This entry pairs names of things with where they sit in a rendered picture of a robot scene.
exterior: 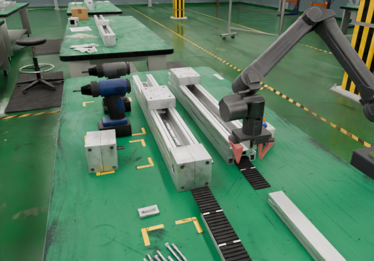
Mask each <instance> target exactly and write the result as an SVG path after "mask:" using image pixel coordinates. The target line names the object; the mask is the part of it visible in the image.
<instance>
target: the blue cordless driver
mask: <svg viewBox="0 0 374 261"><path fill-rule="evenodd" d="M73 92H81V93H82V95H89V96H92V97H99V96H100V95H101V97H103V98H102V99H103V101H104V105H105V106H107V109H108V112H109V116H106V117H102V119H101V120H102V121H99V122H98V124H97V125H98V130H99V131H102V130H114V129H115V133H116V138H117V137H125V136H131V135H132V129H131V124H130V121H129V118H127V117H126V115H125V111H126V110H125V106H124V102H123V99H122V97H121V96H119V95H125V94H126V93H130V92H131V83H130V80H129V79H128V78H126V79H124V78H115V79H108V80H99V81H98V82H97V81H91V82H90V83H89V84H87V85H84V86H81V89H80V90H73Z"/></svg>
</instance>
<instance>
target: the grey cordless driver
mask: <svg viewBox="0 0 374 261"><path fill-rule="evenodd" d="M82 73H88V74H89V75H90V76H97V77H98V78H102V77H108V78H107V80H108V79H115V78H121V76H126V74H127V75H129V74H130V64H129V63H128V62H126V63H125V62H114V63H103V65H102V64H97V65H96V66H94V67H91V68H89V69H88V71H84V72H82ZM119 96H121V97H122V99H123V102H124V106H125V110H126V111H125V112H129V111H131V102H130V100H129V98H128V97H127V96H126V95H119ZM102 107H103V110H104V113H105V114H106V115H107V114H109V112H108V109H107V106H105V105H104V101H103V100H102Z"/></svg>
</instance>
